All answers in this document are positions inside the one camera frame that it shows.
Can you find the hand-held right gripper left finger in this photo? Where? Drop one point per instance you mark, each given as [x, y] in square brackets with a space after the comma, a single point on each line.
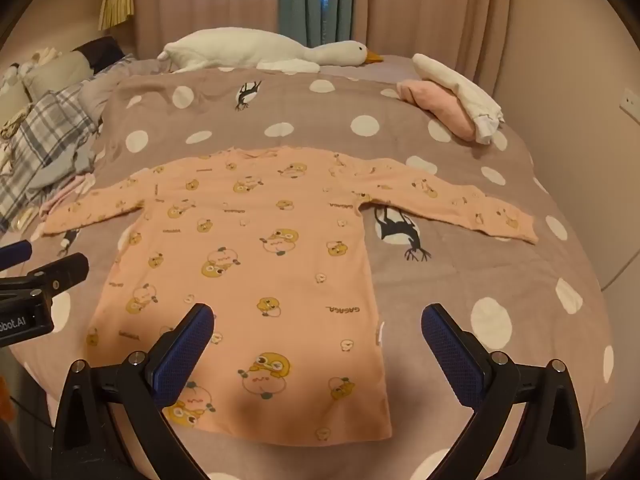
[182, 355]

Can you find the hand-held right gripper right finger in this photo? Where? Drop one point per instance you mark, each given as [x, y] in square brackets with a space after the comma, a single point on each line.
[450, 355]

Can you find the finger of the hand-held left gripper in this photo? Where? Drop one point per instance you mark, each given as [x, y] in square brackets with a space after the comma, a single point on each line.
[15, 254]
[60, 270]

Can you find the pink cartoon print shirt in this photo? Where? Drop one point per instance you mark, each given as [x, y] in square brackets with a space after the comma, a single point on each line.
[260, 270]

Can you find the light pink garment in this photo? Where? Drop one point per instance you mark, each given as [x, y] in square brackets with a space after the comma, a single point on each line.
[65, 195]

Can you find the grey garment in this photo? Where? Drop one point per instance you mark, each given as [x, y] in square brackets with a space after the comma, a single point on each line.
[70, 167]

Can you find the grey plaid cloth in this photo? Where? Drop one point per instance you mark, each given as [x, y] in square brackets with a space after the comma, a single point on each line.
[40, 125]

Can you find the brown patterned cloth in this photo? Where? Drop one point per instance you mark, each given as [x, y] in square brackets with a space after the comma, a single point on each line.
[12, 122]

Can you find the beige pillow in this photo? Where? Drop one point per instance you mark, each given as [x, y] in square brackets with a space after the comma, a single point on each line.
[57, 72]

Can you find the small stuffed toy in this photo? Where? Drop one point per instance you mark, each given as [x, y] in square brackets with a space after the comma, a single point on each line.
[45, 56]

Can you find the dark pillow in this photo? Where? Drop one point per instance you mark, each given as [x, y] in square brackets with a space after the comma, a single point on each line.
[100, 52]

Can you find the pink folded cloth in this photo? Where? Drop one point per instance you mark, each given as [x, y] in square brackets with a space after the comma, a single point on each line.
[442, 105]

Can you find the white folded cloth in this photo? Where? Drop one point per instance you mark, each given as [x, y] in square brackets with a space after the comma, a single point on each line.
[465, 85]

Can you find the mauve polka dot blanket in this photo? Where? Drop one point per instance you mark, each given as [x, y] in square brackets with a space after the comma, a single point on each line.
[300, 105]

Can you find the white goose plush toy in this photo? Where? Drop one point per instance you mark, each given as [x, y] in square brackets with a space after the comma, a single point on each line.
[250, 50]

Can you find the pink curtain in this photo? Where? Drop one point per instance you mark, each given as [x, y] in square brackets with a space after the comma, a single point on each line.
[435, 5]
[200, 0]

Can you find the teal curtain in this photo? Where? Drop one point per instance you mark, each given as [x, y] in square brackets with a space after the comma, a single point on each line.
[305, 0]

